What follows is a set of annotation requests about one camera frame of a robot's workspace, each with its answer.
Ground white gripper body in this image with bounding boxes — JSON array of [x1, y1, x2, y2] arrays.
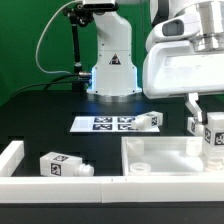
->
[[142, 40, 224, 99]]

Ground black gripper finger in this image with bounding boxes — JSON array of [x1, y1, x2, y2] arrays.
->
[[185, 93, 203, 124]]

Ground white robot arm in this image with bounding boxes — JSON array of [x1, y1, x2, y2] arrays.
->
[[82, 0, 224, 124]]

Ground white tag sheet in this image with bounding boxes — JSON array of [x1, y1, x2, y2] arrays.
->
[[69, 115, 161, 134]]

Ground white U-shaped obstacle fence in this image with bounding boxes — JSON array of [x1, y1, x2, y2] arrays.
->
[[0, 141, 224, 203]]

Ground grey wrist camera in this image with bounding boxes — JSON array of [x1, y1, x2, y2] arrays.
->
[[145, 12, 200, 50]]

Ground black cables on table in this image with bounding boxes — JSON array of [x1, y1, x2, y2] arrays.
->
[[11, 71, 93, 99]]

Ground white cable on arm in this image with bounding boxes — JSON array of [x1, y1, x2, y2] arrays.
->
[[34, 0, 83, 76]]

